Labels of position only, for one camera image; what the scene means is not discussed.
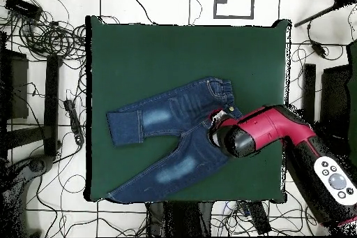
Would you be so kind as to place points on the small black power adapter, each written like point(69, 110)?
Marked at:
point(318, 48)

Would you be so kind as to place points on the blue denim jeans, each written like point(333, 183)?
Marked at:
point(173, 126)

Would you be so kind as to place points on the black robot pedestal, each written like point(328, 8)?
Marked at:
point(178, 218)

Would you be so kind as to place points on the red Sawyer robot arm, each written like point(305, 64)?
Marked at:
point(292, 143)

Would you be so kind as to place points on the black stand with rod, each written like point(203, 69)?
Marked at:
point(315, 14)

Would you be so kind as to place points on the black adapter box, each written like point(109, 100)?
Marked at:
point(23, 7)

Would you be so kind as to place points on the dark green table cloth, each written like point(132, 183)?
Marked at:
point(167, 53)

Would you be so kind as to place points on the grey floor hatch frame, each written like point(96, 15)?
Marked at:
point(234, 16)

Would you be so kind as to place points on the dark flat panel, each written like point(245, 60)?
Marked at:
point(334, 92)
point(18, 90)

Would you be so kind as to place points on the long black power strip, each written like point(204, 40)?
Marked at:
point(259, 217)

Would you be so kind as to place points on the black stand bar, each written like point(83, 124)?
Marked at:
point(51, 104)
point(309, 90)

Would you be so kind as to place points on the grey stand base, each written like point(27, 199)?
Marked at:
point(36, 165)

